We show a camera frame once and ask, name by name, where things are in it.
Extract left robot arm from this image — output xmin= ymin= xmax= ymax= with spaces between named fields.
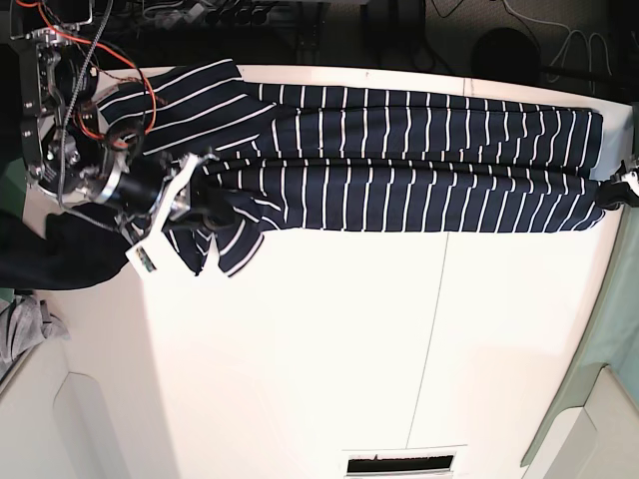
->
xmin=595 ymin=157 xmax=639 ymax=211

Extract grey crumpled garment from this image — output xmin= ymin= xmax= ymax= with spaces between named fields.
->
xmin=0 ymin=295 xmax=69 ymax=377

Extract black round floor object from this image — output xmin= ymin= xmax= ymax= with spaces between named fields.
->
xmin=470 ymin=28 xmax=541 ymax=86

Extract white floor cables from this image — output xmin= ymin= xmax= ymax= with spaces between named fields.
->
xmin=498 ymin=0 xmax=625 ymax=84

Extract dark navy folded garment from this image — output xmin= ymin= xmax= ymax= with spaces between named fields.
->
xmin=1 ymin=210 xmax=130 ymax=290

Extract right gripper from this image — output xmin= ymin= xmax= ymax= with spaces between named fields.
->
xmin=87 ymin=150 xmax=237 ymax=244

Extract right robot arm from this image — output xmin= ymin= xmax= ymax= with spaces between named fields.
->
xmin=9 ymin=1 xmax=236 ymax=244

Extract navy white striped t-shirt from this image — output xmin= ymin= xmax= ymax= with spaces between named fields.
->
xmin=98 ymin=59 xmax=604 ymax=275

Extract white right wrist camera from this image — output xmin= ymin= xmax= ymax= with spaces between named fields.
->
xmin=126 ymin=238 xmax=162 ymax=278

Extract white table vent slot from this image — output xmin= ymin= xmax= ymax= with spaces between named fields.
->
xmin=339 ymin=445 xmax=467 ymax=479

